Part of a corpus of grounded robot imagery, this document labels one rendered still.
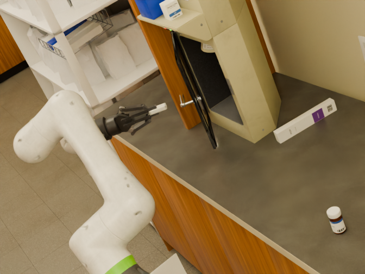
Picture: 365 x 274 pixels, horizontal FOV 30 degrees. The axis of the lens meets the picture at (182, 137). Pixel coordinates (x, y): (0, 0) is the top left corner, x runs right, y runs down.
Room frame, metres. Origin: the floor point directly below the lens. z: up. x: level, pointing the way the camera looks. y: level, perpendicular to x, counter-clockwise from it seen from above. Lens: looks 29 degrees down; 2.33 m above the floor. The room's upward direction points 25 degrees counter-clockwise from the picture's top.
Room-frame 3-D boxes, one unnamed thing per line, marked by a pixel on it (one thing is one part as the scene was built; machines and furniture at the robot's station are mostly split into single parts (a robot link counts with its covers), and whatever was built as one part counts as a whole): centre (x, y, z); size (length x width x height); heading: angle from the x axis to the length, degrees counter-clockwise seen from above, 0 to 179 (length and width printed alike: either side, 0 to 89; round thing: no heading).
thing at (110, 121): (2.36, 0.20, 1.20); 0.09 x 0.07 x 0.08; 83
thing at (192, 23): (2.37, -0.14, 1.46); 0.32 x 0.12 x 0.10; 19
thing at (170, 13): (2.32, -0.15, 1.54); 0.05 x 0.05 x 0.06; 16
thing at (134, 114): (2.36, 0.13, 1.21); 0.11 x 0.04 x 0.01; 83
